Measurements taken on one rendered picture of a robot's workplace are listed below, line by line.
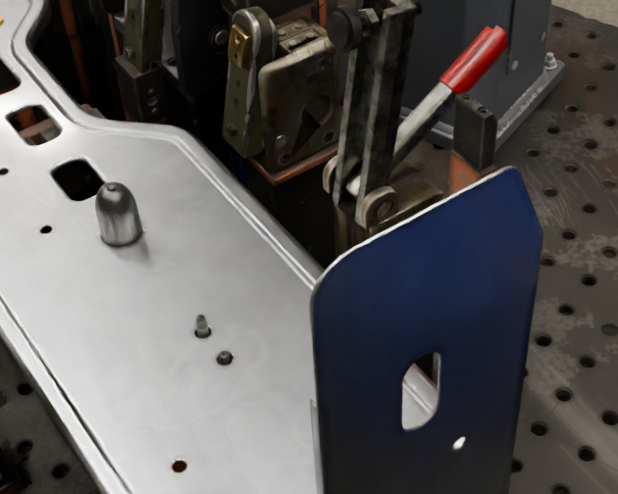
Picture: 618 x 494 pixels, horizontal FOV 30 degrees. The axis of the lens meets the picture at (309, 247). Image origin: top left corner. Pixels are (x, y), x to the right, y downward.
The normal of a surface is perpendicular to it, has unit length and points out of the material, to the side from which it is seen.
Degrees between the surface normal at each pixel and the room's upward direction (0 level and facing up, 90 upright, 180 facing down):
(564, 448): 0
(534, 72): 90
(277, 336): 0
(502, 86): 90
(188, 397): 0
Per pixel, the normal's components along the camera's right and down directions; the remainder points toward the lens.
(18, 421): -0.05, -0.69
